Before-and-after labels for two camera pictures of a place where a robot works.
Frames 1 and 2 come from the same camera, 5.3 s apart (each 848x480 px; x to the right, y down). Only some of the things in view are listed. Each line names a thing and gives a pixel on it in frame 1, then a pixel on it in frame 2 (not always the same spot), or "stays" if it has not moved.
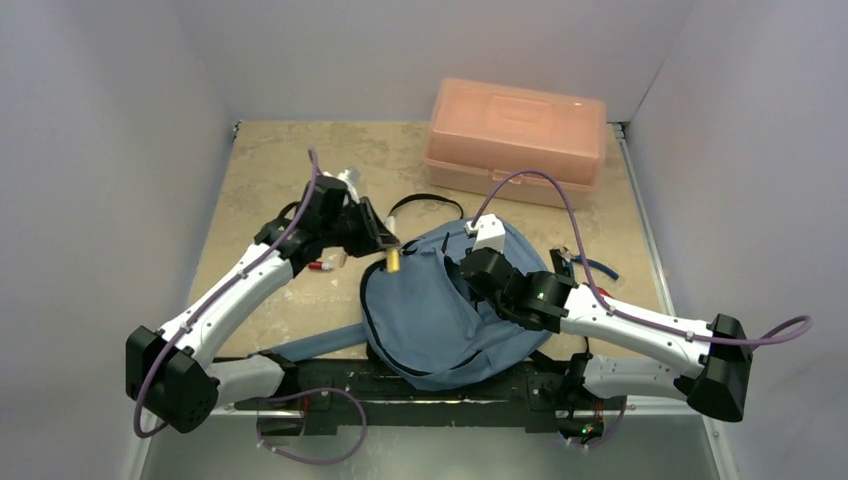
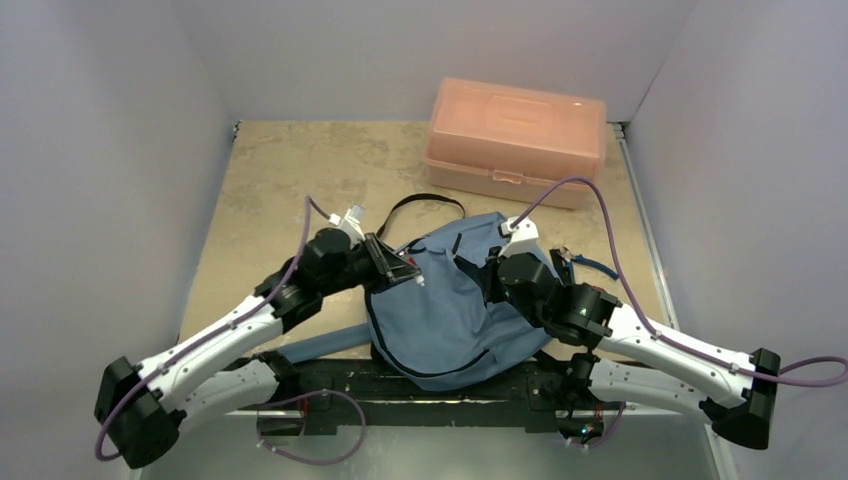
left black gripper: (375, 237) -> (388, 269)
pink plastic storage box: (481, 133) stays
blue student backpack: (426, 325) stays
